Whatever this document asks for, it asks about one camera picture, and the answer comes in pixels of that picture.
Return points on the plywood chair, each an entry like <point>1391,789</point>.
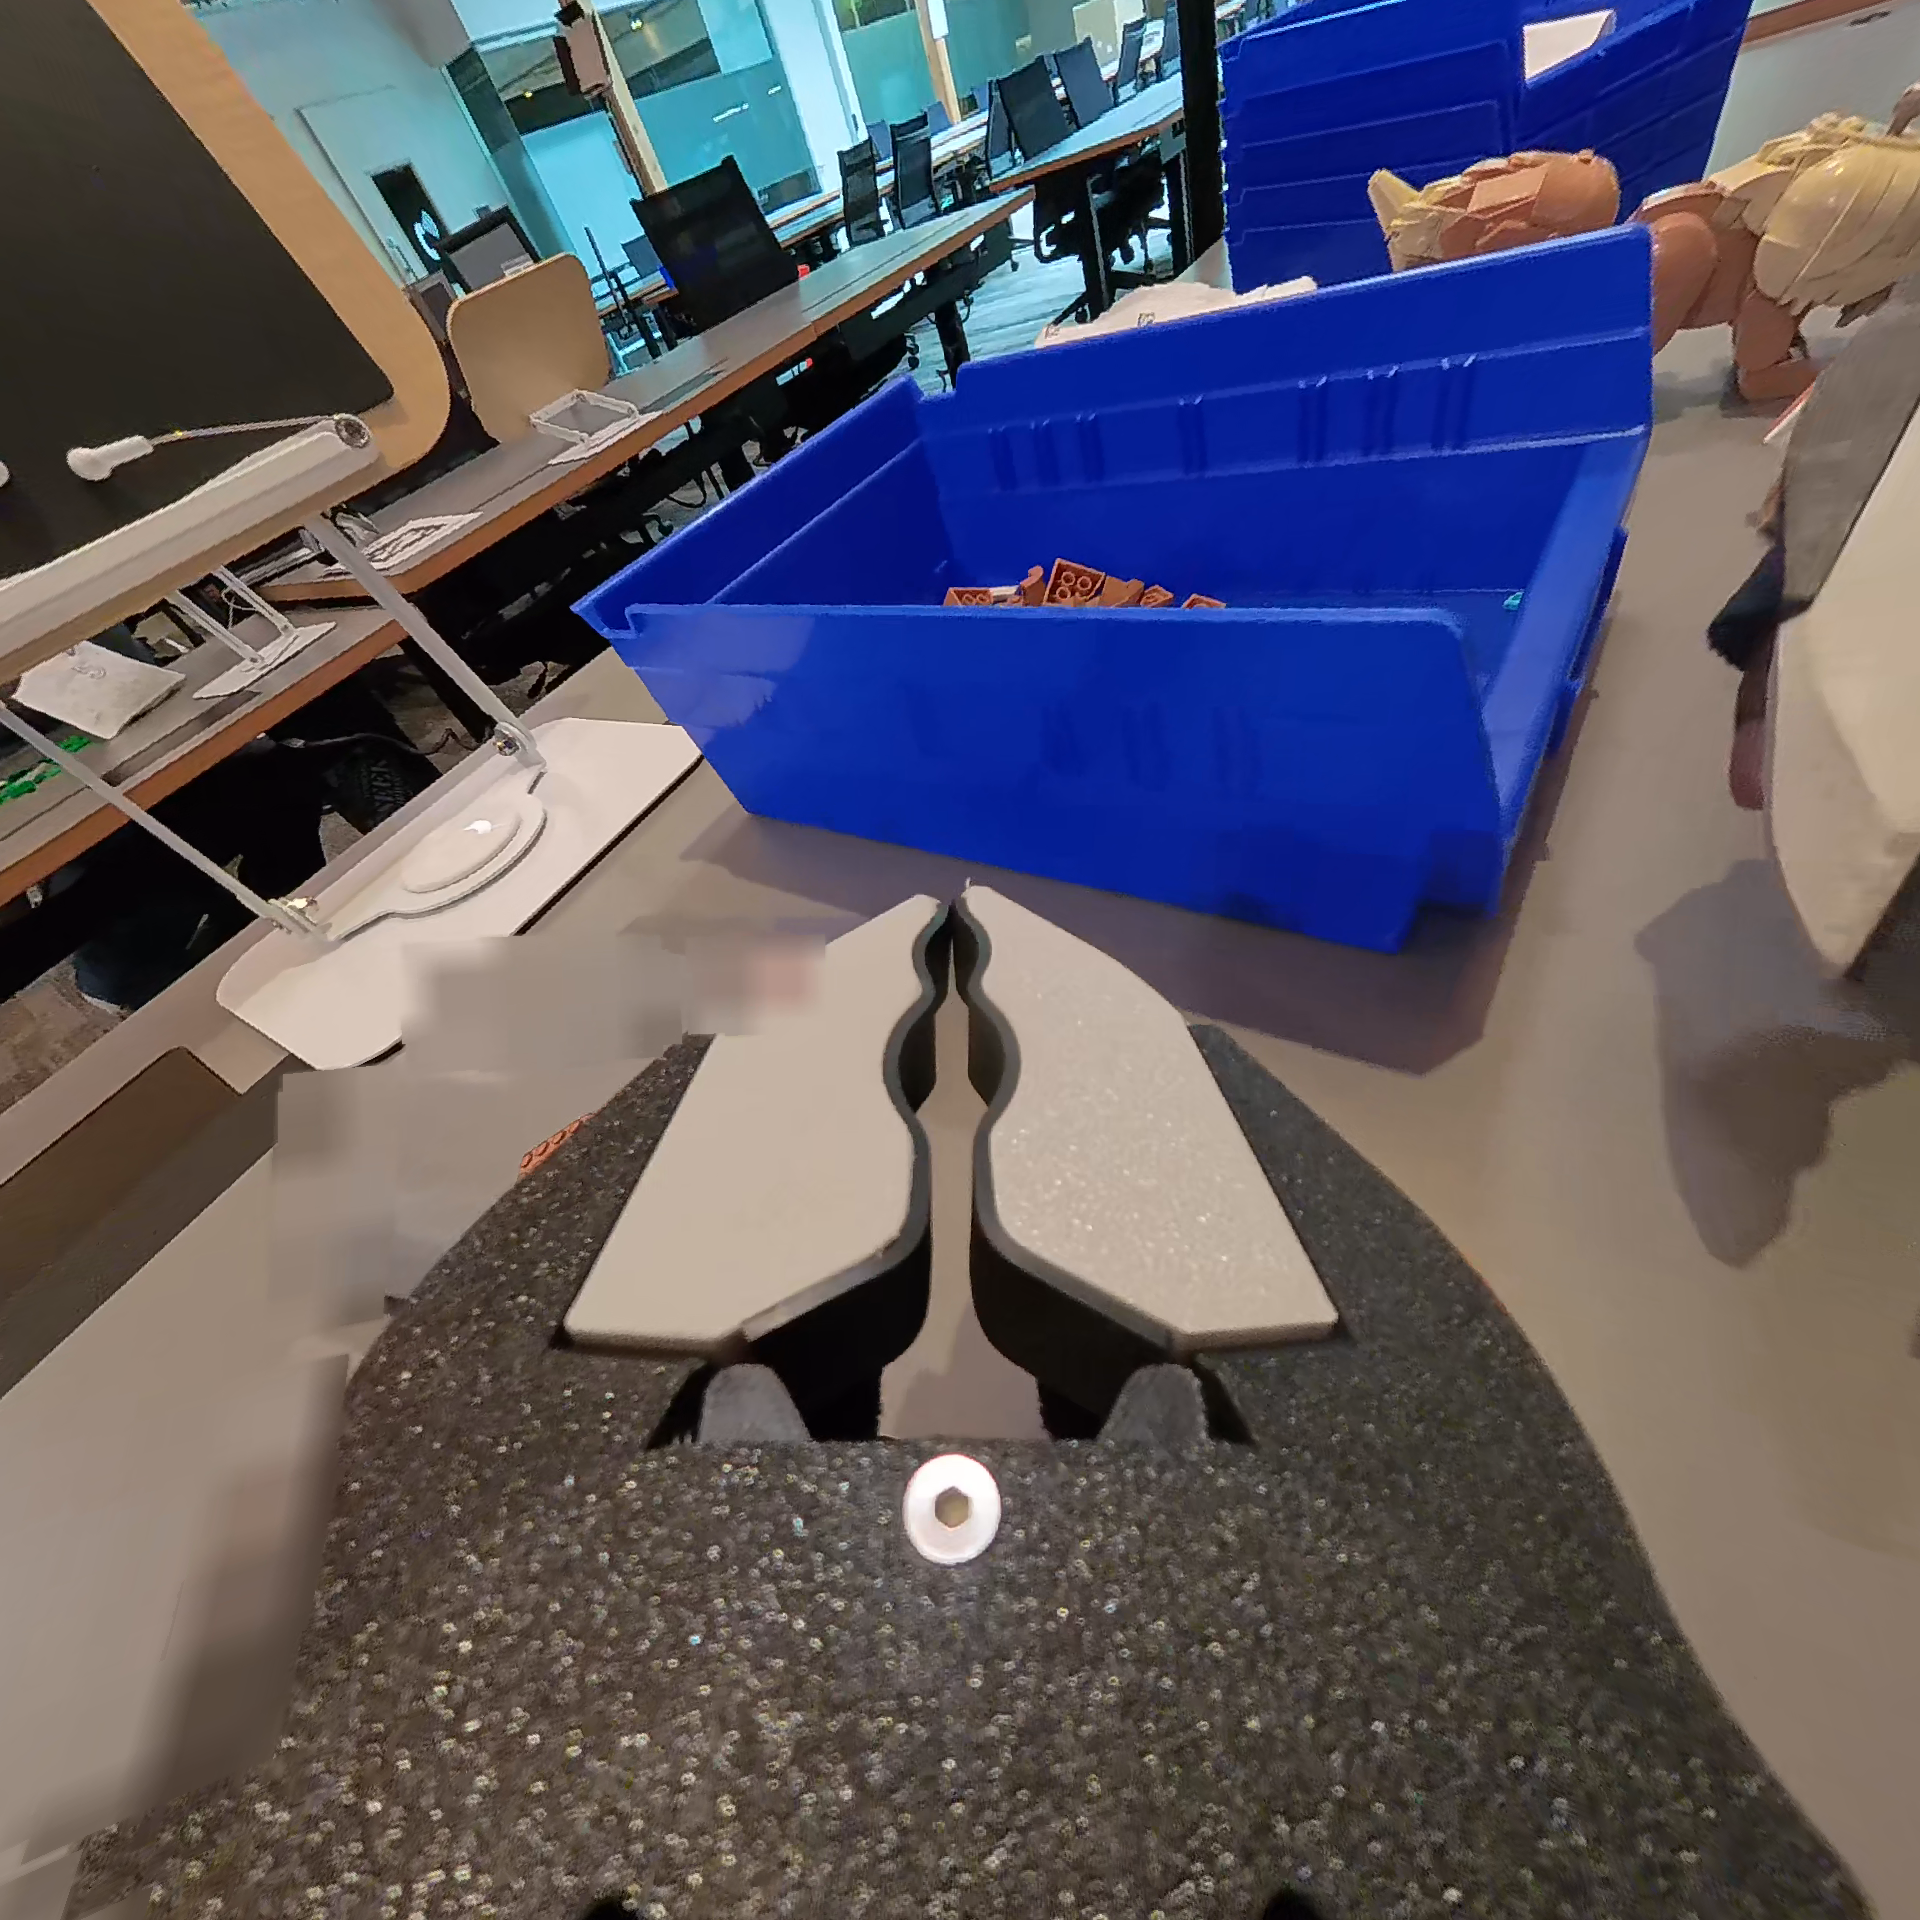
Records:
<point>524,339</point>

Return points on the white metal book stand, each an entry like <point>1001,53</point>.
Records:
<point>600,780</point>

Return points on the brown and cream lego animal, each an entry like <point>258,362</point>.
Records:
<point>1711,254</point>

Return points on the blue plastic bin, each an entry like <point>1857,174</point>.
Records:
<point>1050,750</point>

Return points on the black board with wooden rim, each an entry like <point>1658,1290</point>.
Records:
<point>148,225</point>

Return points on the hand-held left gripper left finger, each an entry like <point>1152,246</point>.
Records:
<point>779,1155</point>

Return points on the stack of blue bins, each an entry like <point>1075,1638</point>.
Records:
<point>1350,136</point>

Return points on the small white stand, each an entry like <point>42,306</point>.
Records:
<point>592,420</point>
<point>276,651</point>

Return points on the black pole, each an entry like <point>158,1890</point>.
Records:
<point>1201,118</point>

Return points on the green lego pieces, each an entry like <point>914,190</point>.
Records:
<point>24,780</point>

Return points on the long wooden desk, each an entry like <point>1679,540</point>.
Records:
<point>1096,136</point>
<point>751,339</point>

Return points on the pile of brown lego bricks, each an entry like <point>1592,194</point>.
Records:
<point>1072,586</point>

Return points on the black office chair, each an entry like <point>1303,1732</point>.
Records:
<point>1036,98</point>
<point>704,246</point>

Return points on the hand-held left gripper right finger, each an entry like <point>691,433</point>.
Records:
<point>1124,1170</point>

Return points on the dark computer monitor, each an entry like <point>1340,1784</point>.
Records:
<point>488,246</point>

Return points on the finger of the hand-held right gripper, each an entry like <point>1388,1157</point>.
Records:
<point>1851,450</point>
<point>1862,780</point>

